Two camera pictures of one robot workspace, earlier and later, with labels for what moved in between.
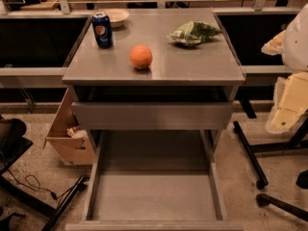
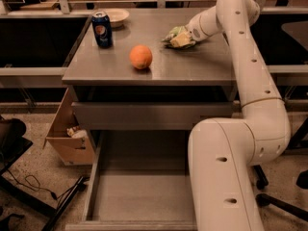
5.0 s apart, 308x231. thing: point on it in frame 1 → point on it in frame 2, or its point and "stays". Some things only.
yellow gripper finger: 290,102 → 181,39
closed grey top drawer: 153,115 stays
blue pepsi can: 102,29 stays
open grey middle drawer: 153,180 stays
